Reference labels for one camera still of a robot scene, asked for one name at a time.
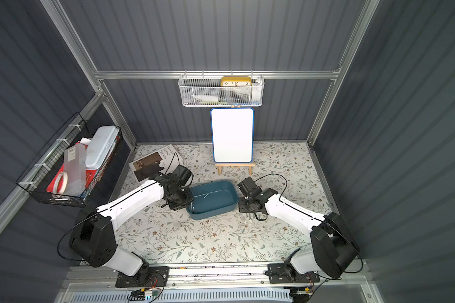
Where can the translucent plastic box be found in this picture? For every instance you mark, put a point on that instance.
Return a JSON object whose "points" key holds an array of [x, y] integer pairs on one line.
{"points": [[74, 166]]}

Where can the white mesh wall basket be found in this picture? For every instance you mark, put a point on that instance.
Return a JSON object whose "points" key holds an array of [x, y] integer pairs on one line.
{"points": [[198, 92]]}

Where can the silver screw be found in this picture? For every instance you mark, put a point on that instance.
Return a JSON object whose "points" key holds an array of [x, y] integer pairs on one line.
{"points": [[203, 196]]}

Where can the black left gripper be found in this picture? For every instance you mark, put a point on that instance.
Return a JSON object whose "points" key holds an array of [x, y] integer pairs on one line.
{"points": [[179, 201]]}

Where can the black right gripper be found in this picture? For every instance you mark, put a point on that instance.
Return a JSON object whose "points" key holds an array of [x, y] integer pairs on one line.
{"points": [[250, 205]]}

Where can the blue framed whiteboard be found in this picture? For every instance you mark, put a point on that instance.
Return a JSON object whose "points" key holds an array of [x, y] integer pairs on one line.
{"points": [[233, 135]]}

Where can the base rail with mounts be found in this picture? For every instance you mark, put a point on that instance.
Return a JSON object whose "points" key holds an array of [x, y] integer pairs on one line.
{"points": [[233, 275]]}

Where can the white plastic case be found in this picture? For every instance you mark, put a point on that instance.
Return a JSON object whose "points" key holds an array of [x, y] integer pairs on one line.
{"points": [[99, 146]]}

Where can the black wire wall basket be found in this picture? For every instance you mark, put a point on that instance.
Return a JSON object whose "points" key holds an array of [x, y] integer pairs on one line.
{"points": [[36, 181]]}

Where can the aluminium frame rail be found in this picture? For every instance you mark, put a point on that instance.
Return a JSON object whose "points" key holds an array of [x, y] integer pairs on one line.
{"points": [[169, 75]]}

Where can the interior design trends magazine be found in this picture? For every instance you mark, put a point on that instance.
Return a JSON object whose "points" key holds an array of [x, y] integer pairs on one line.
{"points": [[151, 160]]}

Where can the yellow clock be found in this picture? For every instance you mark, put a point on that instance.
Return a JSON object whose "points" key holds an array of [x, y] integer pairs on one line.
{"points": [[234, 81]]}

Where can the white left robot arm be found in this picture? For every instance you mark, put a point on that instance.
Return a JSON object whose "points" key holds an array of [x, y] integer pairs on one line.
{"points": [[93, 236]]}

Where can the white tape roll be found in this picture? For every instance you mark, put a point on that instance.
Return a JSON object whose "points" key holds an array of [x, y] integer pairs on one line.
{"points": [[60, 183]]}

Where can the teal plastic tray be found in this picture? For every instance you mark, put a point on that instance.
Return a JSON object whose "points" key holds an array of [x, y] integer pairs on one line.
{"points": [[223, 199]]}

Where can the small wooden easel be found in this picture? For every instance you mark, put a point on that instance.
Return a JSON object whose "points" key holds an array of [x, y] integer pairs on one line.
{"points": [[220, 166]]}

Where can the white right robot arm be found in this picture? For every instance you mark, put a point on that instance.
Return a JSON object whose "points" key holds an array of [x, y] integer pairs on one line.
{"points": [[333, 247]]}

